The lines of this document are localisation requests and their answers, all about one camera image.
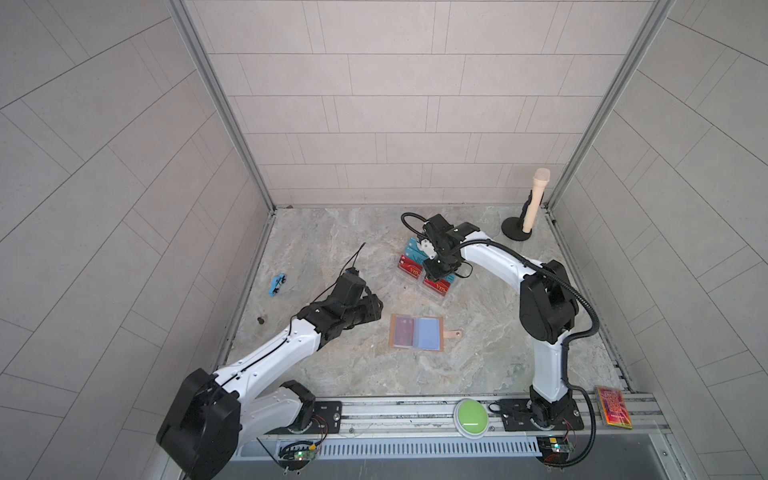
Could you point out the clear acrylic card stand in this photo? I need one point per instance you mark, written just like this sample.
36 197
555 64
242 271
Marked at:
450 278

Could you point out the left circuit board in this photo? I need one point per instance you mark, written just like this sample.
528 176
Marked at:
295 456

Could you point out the right circuit board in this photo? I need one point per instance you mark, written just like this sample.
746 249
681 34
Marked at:
554 450

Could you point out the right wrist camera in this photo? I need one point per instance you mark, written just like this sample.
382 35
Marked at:
427 248

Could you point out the beige microphone on black stand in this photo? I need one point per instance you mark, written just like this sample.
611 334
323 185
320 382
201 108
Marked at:
520 228

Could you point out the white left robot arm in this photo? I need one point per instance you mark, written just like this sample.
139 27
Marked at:
213 414

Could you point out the green push button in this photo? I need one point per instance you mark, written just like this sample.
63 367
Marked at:
470 418

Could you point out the red patterned card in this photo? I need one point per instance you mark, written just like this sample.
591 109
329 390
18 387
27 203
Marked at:
614 409

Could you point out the circuit board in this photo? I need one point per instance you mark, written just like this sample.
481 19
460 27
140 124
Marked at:
295 456
554 450

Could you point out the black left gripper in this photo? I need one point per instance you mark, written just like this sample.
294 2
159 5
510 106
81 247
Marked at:
372 312

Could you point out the tan leather card holder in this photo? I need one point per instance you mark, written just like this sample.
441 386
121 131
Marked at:
430 334

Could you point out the teal VIP card left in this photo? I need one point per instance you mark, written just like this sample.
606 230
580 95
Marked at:
414 253

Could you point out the blue toy car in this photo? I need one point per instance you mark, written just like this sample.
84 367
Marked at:
276 284

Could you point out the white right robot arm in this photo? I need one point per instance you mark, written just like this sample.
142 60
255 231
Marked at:
547 305

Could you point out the aluminium rail base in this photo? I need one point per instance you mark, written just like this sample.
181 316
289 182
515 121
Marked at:
358 428

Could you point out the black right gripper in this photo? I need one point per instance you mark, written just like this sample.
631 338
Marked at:
431 272

